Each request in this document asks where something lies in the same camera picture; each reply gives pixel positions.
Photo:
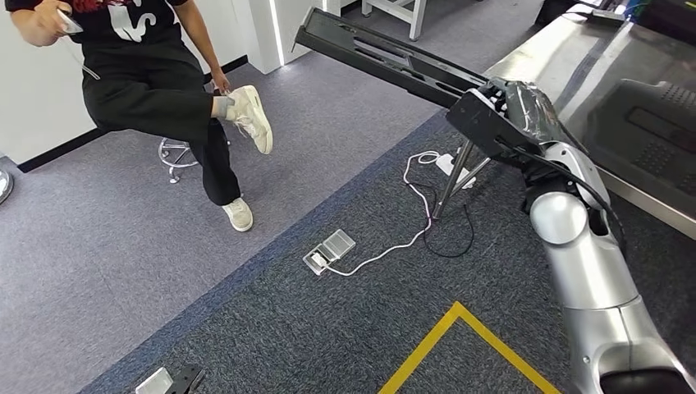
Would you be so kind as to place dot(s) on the chrome stanchion post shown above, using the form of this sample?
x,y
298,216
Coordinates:
x,y
5,187

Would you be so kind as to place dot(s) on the stainless steel workbench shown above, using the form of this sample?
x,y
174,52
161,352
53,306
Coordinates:
x,y
543,60

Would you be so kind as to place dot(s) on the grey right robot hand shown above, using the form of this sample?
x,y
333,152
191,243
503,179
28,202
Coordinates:
x,y
530,111

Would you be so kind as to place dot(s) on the chrome stool base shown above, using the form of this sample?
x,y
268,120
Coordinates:
x,y
182,165

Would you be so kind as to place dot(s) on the person's right hand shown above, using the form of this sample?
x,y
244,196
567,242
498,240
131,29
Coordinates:
x,y
53,19

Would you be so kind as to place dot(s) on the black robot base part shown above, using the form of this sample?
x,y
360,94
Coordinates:
x,y
187,378

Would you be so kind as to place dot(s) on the person's right forearm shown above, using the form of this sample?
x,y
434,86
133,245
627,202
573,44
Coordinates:
x,y
24,30

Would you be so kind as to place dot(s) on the metal floor socket box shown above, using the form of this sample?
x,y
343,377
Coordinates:
x,y
340,243
310,269

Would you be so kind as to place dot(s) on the white handheld device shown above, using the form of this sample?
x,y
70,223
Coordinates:
x,y
73,24

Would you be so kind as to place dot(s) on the person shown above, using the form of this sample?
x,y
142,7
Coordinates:
x,y
141,81

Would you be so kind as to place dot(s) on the black equipment case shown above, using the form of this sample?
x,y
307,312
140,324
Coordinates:
x,y
669,21

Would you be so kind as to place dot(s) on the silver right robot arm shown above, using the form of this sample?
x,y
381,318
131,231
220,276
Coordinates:
x,y
592,272

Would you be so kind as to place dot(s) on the person's left hand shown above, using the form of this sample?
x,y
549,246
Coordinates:
x,y
221,81

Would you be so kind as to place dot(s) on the dark flat device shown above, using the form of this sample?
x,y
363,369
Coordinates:
x,y
603,15

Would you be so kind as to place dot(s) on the white power adapter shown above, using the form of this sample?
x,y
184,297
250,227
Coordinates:
x,y
448,166

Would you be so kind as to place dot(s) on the white furniture frame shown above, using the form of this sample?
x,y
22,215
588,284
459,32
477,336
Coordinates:
x,y
417,19

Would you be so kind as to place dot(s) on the black plastic plate frame part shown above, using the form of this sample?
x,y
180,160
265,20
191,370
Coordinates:
x,y
323,31

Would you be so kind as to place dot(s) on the dark grey car panel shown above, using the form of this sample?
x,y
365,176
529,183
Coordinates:
x,y
652,141

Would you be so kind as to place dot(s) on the person's left forearm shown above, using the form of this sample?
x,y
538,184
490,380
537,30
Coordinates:
x,y
206,49

